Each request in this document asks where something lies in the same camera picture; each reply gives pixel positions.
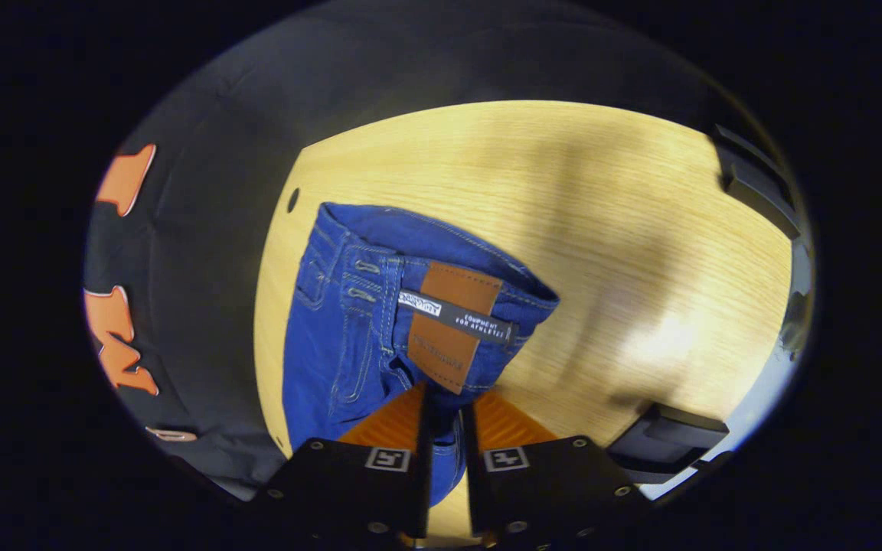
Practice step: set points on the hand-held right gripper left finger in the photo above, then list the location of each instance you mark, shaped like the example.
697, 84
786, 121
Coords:
357, 490

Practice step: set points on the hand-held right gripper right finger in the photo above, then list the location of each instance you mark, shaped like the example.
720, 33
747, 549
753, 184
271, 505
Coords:
540, 490

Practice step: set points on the blue jeans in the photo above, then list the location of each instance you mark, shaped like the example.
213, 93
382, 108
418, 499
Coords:
334, 344

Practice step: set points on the black plastic bracket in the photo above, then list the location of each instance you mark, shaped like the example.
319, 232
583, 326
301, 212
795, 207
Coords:
755, 184
663, 440

